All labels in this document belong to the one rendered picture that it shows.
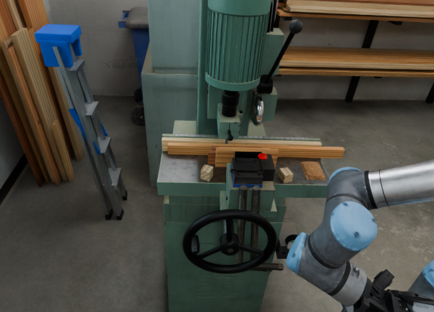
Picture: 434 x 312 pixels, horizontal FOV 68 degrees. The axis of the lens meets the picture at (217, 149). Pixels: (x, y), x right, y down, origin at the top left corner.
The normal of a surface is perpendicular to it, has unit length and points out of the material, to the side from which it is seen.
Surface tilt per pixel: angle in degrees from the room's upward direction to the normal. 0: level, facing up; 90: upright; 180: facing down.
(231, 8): 90
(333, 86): 90
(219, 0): 90
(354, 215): 18
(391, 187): 63
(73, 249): 0
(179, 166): 0
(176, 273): 90
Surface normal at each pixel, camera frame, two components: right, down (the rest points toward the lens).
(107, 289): 0.06, -0.81
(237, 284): 0.04, 0.58
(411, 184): -0.55, 0.00
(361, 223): 0.32, -0.65
